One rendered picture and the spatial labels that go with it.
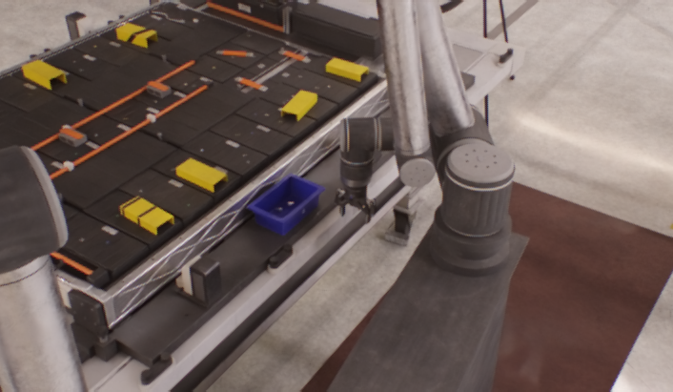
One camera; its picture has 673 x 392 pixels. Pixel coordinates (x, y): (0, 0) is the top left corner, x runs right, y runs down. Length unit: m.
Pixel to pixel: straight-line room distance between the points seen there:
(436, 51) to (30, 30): 4.16
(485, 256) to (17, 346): 1.62
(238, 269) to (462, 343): 0.74
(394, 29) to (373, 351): 0.88
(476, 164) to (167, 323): 1.01
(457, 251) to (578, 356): 1.25
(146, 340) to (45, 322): 1.24
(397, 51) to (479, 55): 1.73
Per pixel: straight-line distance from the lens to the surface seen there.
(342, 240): 3.46
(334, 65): 3.35
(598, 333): 3.78
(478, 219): 2.45
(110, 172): 2.85
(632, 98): 5.45
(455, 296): 2.49
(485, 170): 2.39
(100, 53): 3.60
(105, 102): 3.24
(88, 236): 2.62
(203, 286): 2.45
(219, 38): 3.63
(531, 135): 4.93
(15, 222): 1.11
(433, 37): 2.42
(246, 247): 2.68
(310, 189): 2.81
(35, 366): 1.25
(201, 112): 3.12
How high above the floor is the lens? 2.63
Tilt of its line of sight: 37 degrees down
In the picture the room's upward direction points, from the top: 1 degrees clockwise
